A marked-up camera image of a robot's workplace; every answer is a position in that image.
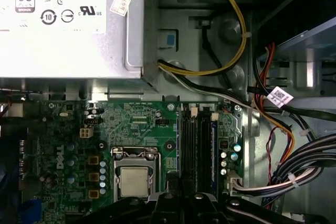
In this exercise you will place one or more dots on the blue square sticker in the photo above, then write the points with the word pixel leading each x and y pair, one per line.
pixel 170 40

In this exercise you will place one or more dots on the white power supply label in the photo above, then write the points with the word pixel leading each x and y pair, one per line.
pixel 65 37

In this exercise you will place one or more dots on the black PC case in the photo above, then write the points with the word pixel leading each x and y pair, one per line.
pixel 183 11

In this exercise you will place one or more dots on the metal locking lever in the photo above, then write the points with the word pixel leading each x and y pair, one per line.
pixel 157 169

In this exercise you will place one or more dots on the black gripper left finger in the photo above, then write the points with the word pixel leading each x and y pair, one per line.
pixel 168 208

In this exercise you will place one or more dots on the silver CPU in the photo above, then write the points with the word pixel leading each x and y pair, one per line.
pixel 134 182

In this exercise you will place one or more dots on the grey power supply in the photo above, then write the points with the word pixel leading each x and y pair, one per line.
pixel 115 51

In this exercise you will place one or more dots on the green motherboard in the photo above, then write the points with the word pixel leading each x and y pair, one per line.
pixel 131 129

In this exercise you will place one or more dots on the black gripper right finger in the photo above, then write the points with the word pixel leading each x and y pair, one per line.
pixel 199 208

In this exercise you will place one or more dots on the white board connector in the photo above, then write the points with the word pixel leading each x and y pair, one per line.
pixel 235 182

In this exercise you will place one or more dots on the white square board socket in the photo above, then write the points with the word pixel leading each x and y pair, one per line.
pixel 86 132

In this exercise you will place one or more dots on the grey metal drive cage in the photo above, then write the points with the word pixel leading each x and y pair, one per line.
pixel 302 77

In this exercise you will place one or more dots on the black RAM slot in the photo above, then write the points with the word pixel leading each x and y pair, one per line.
pixel 185 142
pixel 193 142
pixel 204 150

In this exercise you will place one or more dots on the blue board connector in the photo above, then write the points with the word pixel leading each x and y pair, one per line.
pixel 33 211

